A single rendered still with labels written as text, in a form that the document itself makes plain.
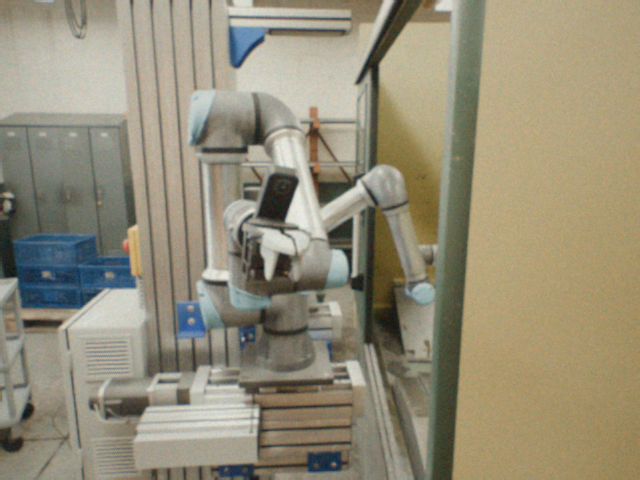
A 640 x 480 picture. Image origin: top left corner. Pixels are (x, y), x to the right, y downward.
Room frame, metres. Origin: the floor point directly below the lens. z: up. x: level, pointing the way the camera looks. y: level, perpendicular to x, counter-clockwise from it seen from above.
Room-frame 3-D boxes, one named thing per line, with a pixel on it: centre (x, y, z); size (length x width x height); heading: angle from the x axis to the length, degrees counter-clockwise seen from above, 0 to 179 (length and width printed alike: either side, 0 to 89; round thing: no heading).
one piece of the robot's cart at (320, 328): (1.63, 0.12, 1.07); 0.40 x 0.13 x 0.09; 94
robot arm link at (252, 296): (0.85, 0.11, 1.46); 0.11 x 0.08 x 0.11; 108
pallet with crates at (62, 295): (4.52, 2.21, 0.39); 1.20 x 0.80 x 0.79; 87
